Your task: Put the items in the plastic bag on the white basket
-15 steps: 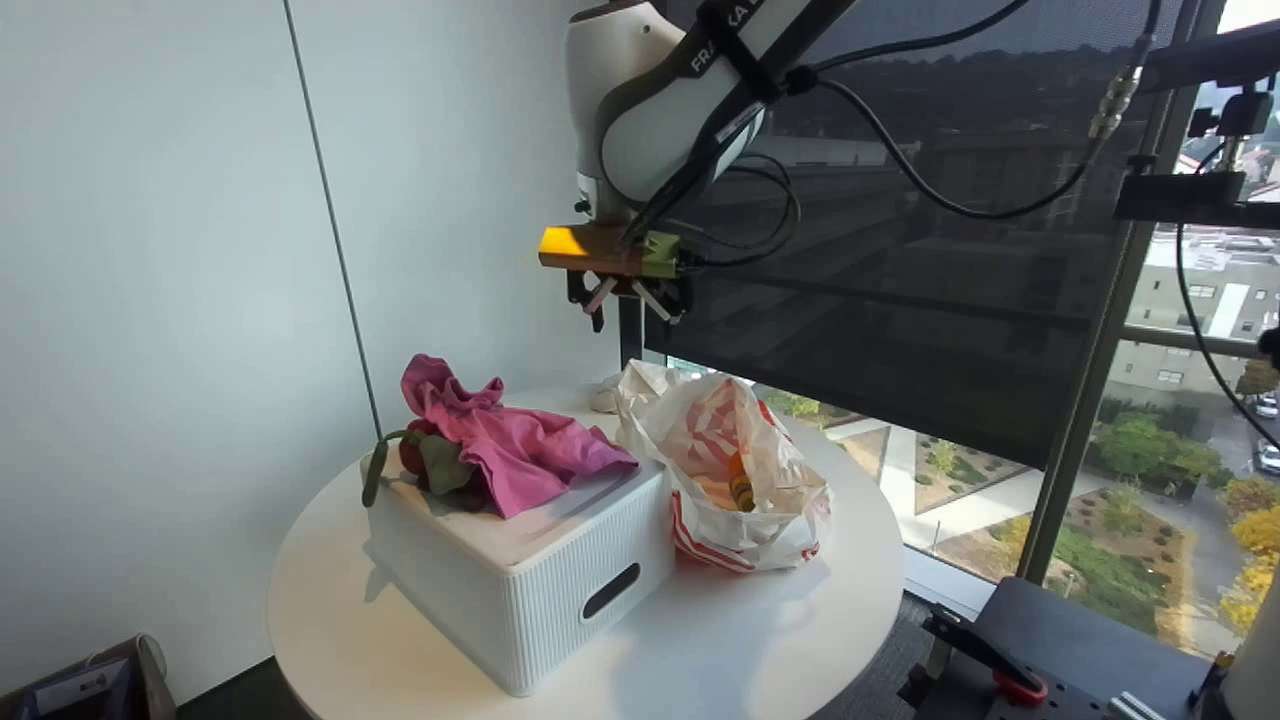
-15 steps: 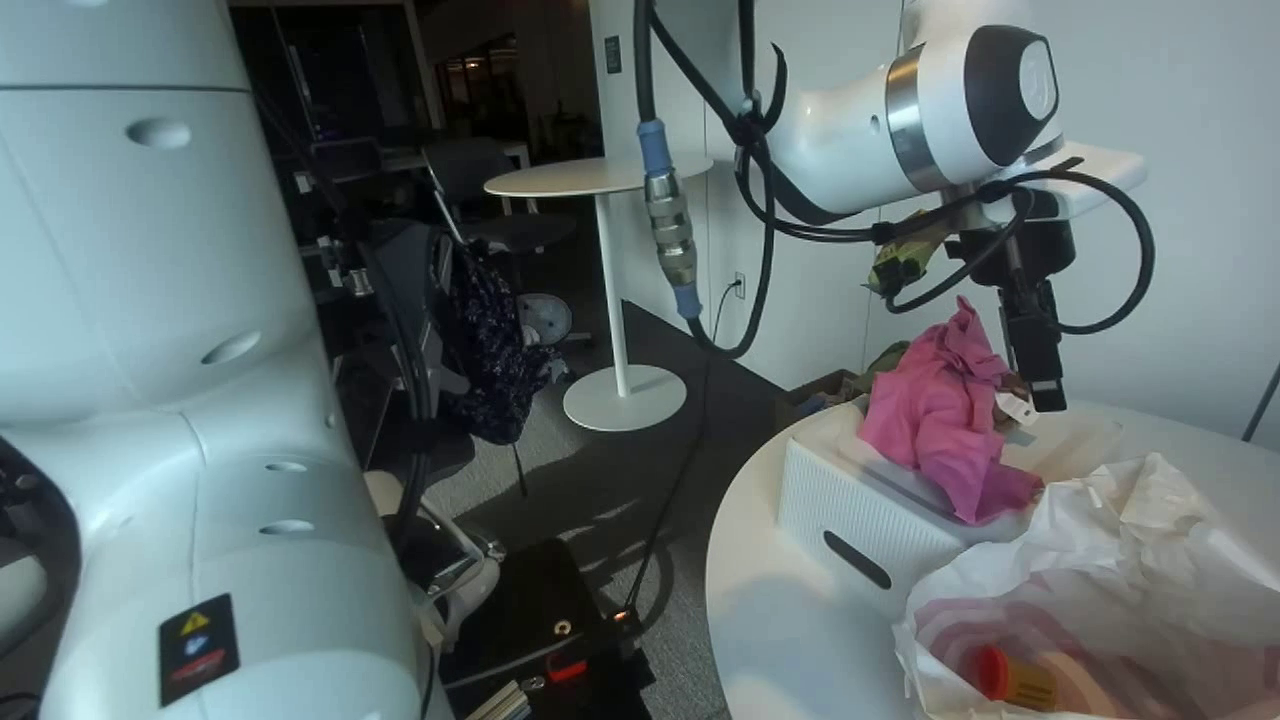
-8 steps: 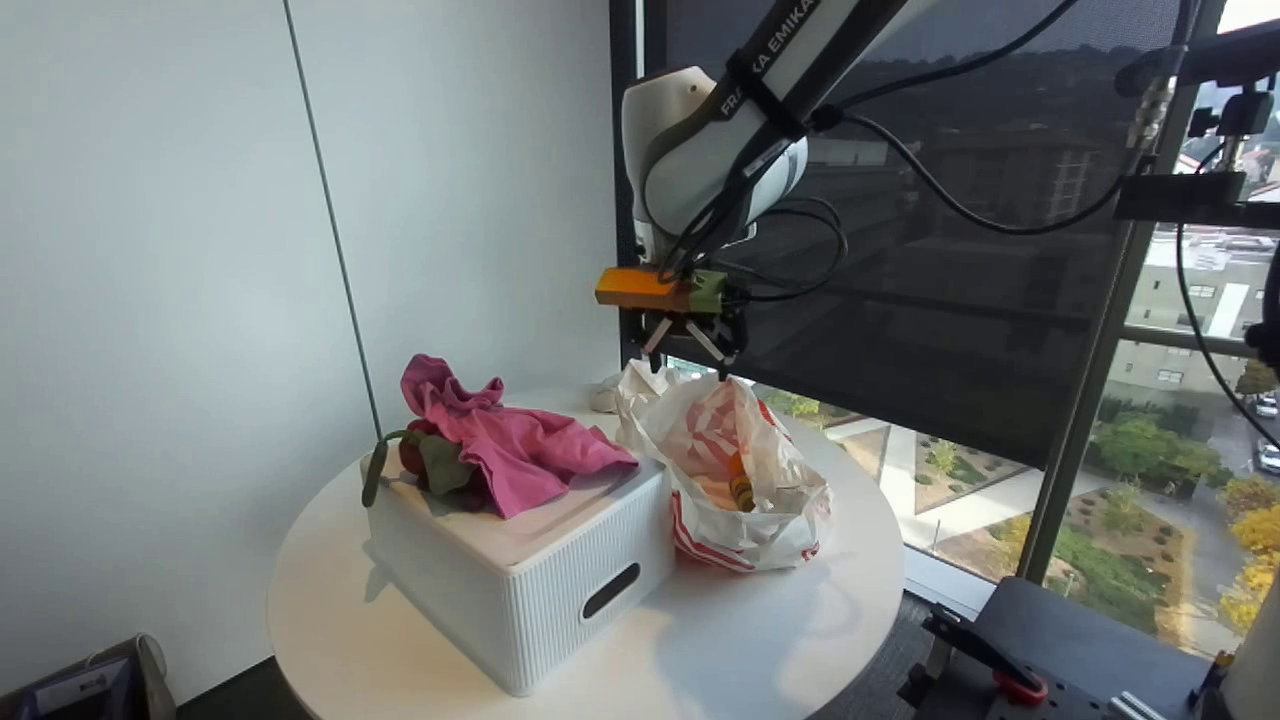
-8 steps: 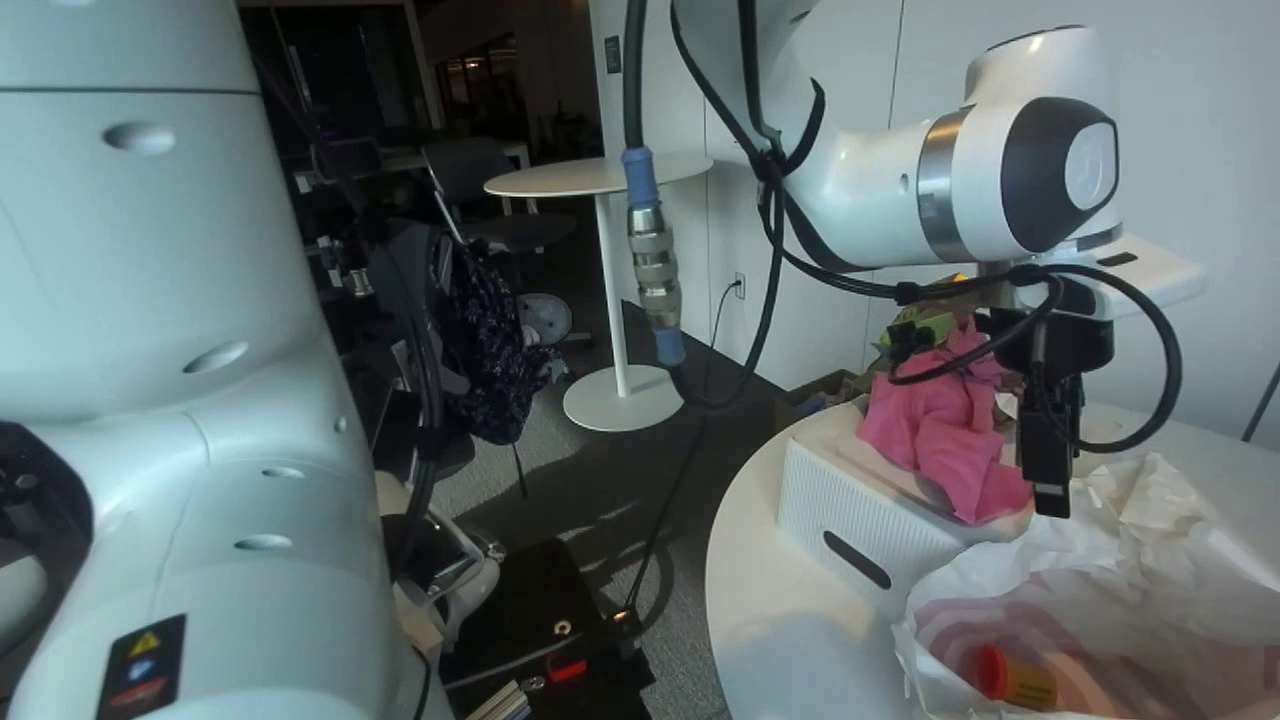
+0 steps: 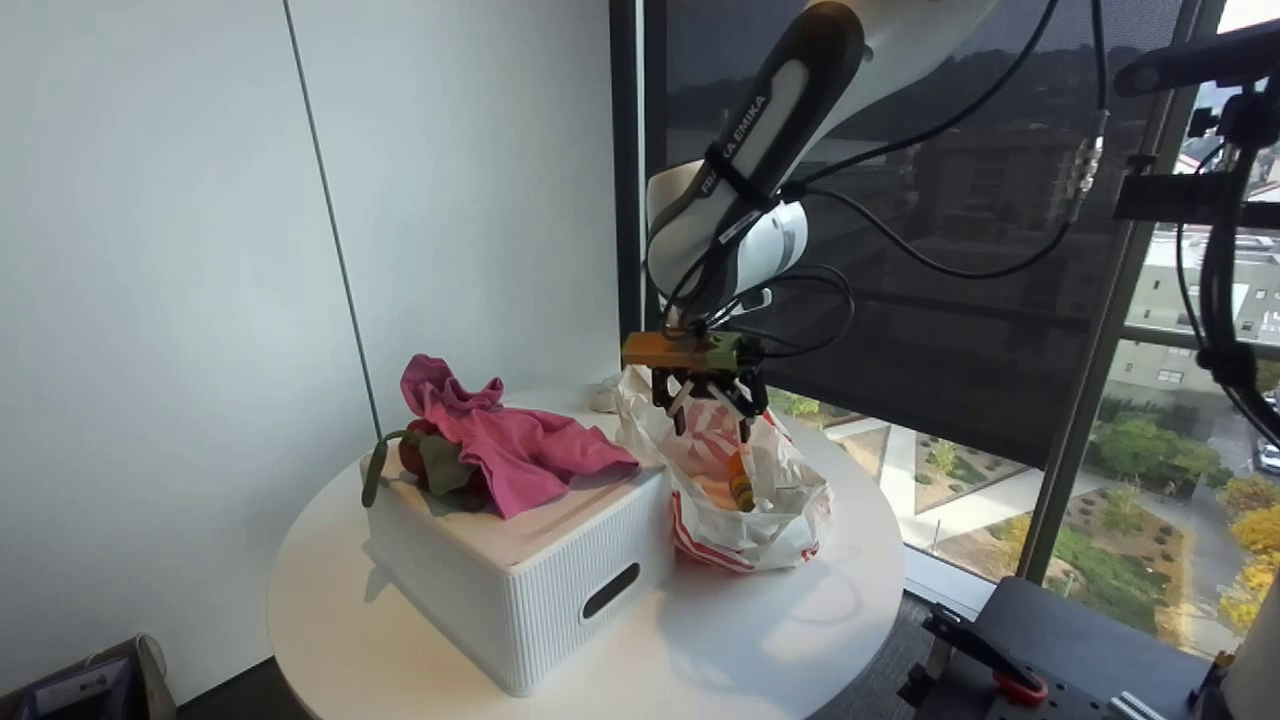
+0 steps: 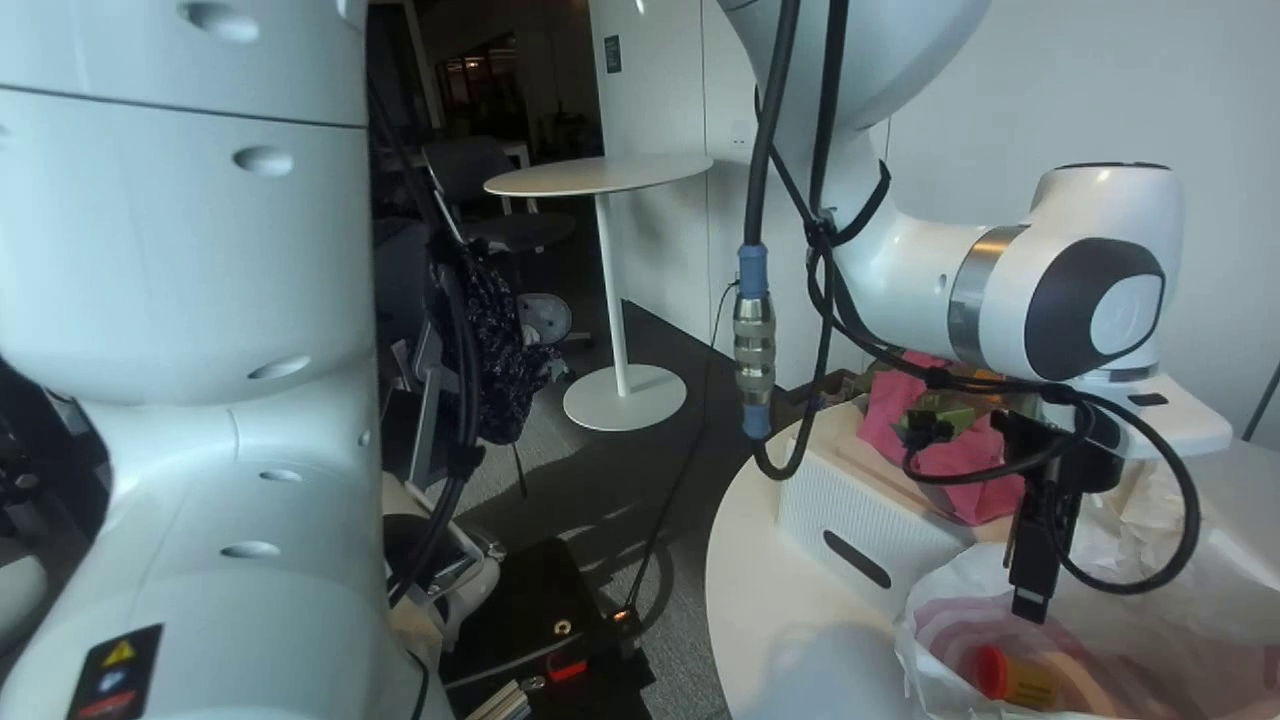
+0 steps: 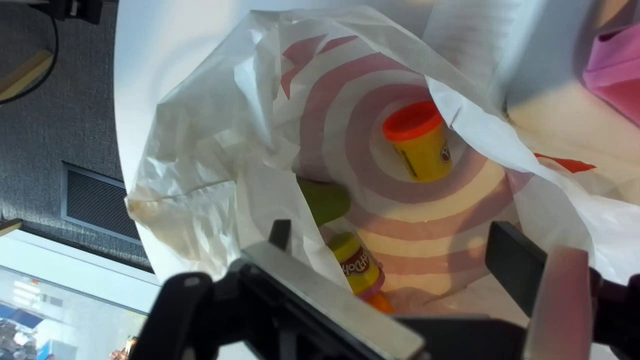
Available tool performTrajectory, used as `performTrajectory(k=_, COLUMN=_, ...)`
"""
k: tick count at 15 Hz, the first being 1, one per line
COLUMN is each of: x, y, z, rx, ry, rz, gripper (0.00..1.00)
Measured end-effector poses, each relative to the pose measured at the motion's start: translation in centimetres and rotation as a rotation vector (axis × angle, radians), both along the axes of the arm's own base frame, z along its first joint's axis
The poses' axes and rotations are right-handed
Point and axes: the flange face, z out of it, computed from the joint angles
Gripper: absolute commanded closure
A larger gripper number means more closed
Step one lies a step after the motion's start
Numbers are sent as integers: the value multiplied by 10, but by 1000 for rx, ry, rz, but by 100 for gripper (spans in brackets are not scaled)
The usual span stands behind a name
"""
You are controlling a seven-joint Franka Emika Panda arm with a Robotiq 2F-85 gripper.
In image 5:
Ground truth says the white plastic bag red print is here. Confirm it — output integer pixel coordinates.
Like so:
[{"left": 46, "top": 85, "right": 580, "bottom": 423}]
[{"left": 607, "top": 365, "right": 838, "bottom": 580}]

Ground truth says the black case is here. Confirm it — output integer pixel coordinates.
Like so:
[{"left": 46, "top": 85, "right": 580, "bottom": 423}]
[{"left": 898, "top": 572, "right": 1215, "bottom": 720}]

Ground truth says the dark green plush toy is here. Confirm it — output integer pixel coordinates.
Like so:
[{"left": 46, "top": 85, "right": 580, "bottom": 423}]
[{"left": 358, "top": 419, "right": 492, "bottom": 518}]

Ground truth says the red handled tool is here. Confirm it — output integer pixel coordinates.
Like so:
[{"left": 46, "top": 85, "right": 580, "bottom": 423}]
[{"left": 922, "top": 602, "right": 1051, "bottom": 711}]

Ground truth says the black camera stand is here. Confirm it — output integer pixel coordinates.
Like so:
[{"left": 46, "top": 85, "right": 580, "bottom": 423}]
[{"left": 1107, "top": 14, "right": 1280, "bottom": 451}]

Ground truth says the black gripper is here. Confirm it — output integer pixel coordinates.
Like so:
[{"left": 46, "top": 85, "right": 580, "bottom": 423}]
[{"left": 654, "top": 358, "right": 776, "bottom": 440}]

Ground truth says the pink cloth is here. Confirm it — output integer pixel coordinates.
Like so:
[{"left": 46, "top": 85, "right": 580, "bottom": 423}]
[{"left": 396, "top": 349, "right": 645, "bottom": 524}]

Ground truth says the dark storage box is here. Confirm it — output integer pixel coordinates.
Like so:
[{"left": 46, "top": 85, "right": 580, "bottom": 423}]
[{"left": 0, "top": 630, "right": 181, "bottom": 720}]

